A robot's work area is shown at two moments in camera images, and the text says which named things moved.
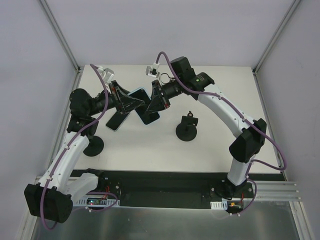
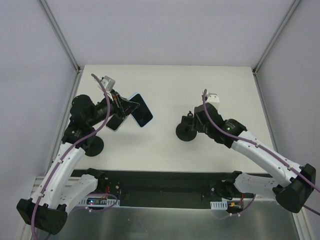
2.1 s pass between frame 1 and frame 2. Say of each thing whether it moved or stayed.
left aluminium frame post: stayed
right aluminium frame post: stayed
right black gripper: moved
